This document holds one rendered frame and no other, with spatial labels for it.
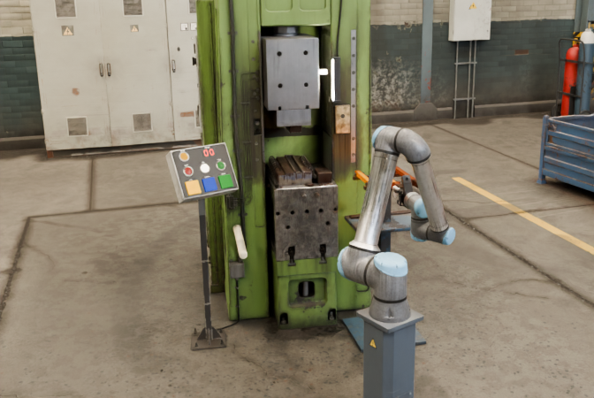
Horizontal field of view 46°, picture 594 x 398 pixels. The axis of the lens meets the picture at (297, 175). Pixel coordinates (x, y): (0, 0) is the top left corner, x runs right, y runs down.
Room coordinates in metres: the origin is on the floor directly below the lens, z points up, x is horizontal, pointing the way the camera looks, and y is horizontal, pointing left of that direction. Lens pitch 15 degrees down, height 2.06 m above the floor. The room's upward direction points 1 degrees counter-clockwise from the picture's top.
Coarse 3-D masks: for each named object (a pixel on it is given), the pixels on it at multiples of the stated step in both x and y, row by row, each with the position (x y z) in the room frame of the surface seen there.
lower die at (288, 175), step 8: (280, 160) 4.28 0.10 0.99; (288, 160) 4.23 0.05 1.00; (296, 160) 4.23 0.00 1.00; (280, 168) 4.12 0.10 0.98; (288, 168) 4.08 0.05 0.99; (304, 168) 4.06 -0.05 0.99; (280, 176) 3.96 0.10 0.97; (288, 176) 3.97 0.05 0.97; (296, 176) 3.97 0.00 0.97; (304, 176) 3.98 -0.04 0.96; (280, 184) 3.96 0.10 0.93; (288, 184) 3.97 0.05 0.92; (296, 184) 3.97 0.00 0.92; (304, 184) 3.98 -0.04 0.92
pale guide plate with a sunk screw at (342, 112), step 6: (336, 108) 4.13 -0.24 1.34; (342, 108) 4.14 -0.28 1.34; (348, 108) 4.14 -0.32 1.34; (336, 114) 4.13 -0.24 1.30; (342, 114) 4.14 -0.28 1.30; (348, 114) 4.14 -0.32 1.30; (336, 120) 4.13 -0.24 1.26; (342, 120) 4.14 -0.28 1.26; (348, 120) 4.14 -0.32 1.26; (336, 126) 4.13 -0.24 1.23; (342, 126) 4.14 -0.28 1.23; (348, 126) 4.15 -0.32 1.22; (336, 132) 4.13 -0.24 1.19; (342, 132) 4.14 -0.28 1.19; (348, 132) 4.14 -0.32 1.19
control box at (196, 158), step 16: (224, 144) 3.87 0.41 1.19; (176, 160) 3.68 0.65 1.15; (192, 160) 3.73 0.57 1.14; (208, 160) 3.77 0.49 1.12; (224, 160) 3.82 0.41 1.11; (176, 176) 3.65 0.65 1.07; (192, 176) 3.68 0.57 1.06; (208, 176) 3.72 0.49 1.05; (176, 192) 3.66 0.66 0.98; (208, 192) 3.67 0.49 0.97; (224, 192) 3.73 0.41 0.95
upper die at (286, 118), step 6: (306, 108) 4.01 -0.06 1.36; (270, 114) 4.23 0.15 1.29; (276, 114) 3.97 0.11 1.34; (282, 114) 3.96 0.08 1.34; (288, 114) 3.97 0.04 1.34; (294, 114) 3.97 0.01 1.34; (300, 114) 3.98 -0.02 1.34; (306, 114) 3.98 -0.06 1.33; (276, 120) 3.98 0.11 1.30; (282, 120) 3.96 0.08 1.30; (288, 120) 3.97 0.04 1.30; (294, 120) 3.97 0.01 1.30; (300, 120) 3.98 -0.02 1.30; (306, 120) 3.98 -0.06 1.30
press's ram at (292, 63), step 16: (272, 48) 3.96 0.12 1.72; (288, 48) 3.97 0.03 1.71; (304, 48) 3.98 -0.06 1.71; (272, 64) 3.96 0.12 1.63; (288, 64) 3.97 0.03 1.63; (304, 64) 3.98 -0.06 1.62; (272, 80) 3.95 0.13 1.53; (288, 80) 3.97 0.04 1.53; (304, 80) 3.98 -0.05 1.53; (272, 96) 3.95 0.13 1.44; (288, 96) 3.97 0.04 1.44; (304, 96) 3.98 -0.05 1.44
